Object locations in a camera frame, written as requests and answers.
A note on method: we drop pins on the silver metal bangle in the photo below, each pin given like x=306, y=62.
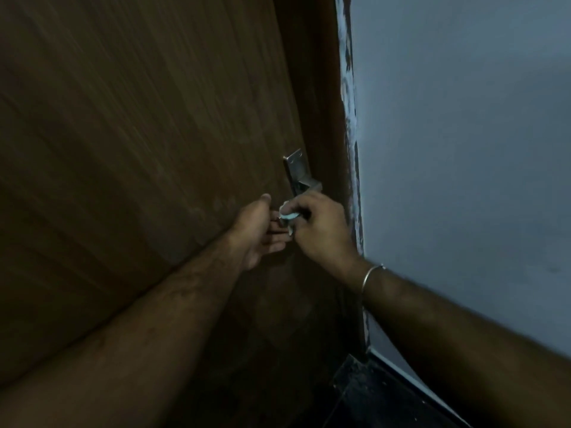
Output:
x=368, y=279

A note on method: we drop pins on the dark brown door frame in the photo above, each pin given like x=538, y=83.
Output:
x=321, y=84

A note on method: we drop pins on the person's right hand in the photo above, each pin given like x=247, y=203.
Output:
x=323, y=231

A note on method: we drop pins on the person's right fingers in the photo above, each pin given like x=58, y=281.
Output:
x=305, y=207

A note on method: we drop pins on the person's right forearm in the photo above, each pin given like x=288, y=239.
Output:
x=468, y=352

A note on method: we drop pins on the person's left thumb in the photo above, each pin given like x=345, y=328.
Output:
x=258, y=208

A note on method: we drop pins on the white skirting board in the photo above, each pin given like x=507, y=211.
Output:
x=415, y=387

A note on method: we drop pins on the person's left forearm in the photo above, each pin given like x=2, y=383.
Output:
x=134, y=334

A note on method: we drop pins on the person's left hand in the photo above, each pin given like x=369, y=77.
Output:
x=254, y=234

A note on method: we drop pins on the brown wooden door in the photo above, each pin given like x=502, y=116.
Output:
x=134, y=129

